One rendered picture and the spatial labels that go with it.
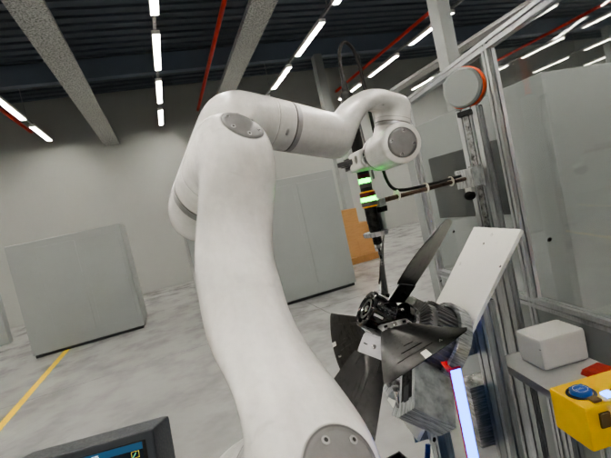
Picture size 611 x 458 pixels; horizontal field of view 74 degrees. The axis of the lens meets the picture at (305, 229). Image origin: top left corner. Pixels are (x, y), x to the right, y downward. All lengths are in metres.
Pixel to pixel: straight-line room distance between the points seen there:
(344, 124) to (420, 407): 0.75
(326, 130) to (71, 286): 7.62
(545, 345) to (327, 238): 5.61
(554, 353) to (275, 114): 1.25
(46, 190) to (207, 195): 13.08
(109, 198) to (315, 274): 7.94
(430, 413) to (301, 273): 5.74
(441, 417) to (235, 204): 0.88
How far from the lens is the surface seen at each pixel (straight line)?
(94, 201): 13.29
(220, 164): 0.49
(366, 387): 1.26
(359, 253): 9.40
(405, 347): 1.05
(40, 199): 13.56
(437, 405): 1.22
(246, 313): 0.44
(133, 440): 0.84
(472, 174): 1.63
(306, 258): 6.82
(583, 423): 1.04
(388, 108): 0.90
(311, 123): 0.75
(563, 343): 1.64
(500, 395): 1.54
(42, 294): 8.32
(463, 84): 1.76
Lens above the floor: 1.58
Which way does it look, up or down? 4 degrees down
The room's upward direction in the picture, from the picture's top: 13 degrees counter-clockwise
